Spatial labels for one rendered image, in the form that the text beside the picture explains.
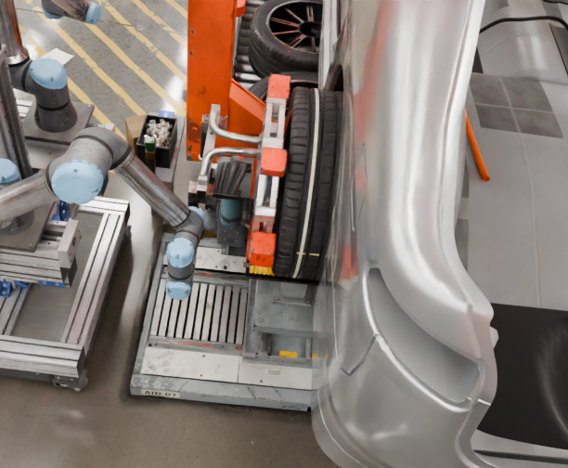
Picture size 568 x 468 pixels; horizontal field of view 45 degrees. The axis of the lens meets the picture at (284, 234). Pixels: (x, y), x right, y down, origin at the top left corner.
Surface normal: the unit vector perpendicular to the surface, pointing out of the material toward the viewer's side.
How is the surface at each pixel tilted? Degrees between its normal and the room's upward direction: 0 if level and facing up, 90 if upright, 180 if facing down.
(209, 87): 90
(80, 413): 0
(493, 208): 22
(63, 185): 85
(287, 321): 0
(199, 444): 0
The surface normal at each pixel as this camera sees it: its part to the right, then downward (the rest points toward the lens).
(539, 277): 0.09, -0.36
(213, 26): -0.04, 0.76
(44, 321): 0.11, -0.65
